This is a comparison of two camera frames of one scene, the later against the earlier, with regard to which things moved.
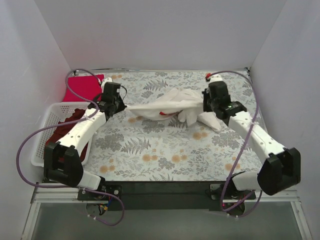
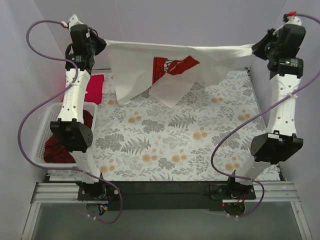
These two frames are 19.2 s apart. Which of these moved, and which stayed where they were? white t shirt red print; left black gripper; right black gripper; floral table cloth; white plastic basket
Moved: white t shirt red print; right black gripper; left black gripper
Stayed: floral table cloth; white plastic basket
